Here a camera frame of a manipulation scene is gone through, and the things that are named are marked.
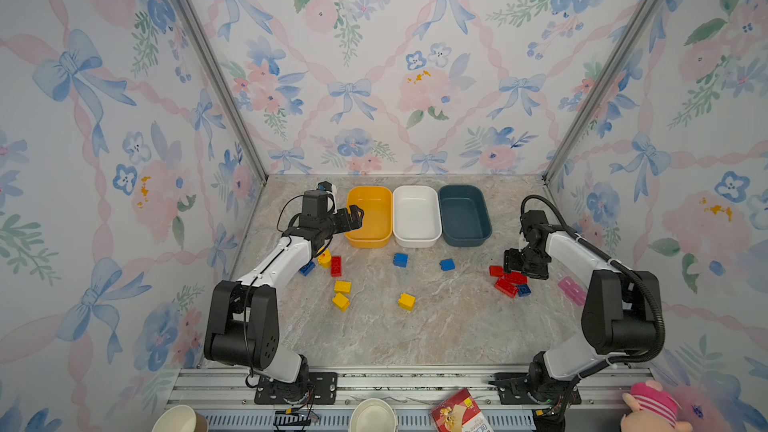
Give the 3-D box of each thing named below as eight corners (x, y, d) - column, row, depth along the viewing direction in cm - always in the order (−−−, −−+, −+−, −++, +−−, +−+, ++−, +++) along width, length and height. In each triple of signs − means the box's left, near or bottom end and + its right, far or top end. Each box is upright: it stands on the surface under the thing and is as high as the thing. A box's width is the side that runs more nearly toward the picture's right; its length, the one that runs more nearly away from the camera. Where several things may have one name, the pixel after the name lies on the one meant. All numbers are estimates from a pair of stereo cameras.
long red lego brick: (492, 285, 94) (494, 283, 92) (498, 278, 95) (500, 275, 94) (512, 300, 91) (514, 297, 89) (518, 292, 93) (520, 289, 91)
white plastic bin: (392, 250, 102) (392, 239, 97) (392, 196, 117) (392, 185, 112) (441, 250, 102) (444, 239, 97) (434, 197, 117) (437, 185, 112)
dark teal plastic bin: (442, 246, 103) (444, 237, 98) (435, 194, 117) (437, 184, 113) (491, 246, 103) (496, 237, 98) (478, 194, 118) (481, 184, 113)
